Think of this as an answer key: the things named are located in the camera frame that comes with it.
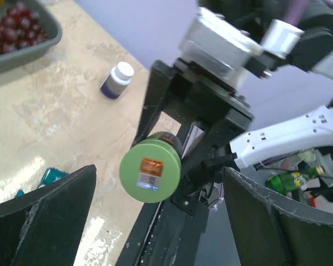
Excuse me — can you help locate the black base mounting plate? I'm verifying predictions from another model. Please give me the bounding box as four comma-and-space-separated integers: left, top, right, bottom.
117, 125, 218, 265

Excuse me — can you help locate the green glass bottle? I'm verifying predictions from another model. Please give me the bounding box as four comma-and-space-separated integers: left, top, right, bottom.
265, 166, 325, 195

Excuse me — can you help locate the green black pill bottle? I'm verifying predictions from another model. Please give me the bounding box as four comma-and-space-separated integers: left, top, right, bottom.
119, 131, 182, 203

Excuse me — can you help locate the purple grape bunch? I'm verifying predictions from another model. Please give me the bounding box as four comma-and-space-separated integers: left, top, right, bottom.
0, 2, 48, 55

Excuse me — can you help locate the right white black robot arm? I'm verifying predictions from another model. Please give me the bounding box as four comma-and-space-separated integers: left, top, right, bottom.
119, 1, 333, 212

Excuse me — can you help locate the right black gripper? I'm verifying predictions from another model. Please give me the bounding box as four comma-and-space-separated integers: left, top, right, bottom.
132, 58, 253, 216

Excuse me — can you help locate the teal weekly pill organizer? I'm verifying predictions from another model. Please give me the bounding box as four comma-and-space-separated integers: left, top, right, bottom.
15, 167, 70, 198

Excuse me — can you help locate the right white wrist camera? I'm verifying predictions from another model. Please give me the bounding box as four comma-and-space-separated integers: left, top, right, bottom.
179, 7, 263, 90

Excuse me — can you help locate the gray fruit tray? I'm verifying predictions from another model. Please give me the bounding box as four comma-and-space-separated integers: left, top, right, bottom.
0, 1, 63, 73

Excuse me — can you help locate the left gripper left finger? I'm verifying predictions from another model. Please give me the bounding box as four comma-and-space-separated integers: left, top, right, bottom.
0, 165, 97, 265

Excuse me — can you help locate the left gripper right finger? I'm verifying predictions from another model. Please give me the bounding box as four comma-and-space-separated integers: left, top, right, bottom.
223, 168, 333, 266

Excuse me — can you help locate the white purple pill bottle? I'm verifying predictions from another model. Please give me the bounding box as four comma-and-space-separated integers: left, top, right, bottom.
100, 62, 134, 99

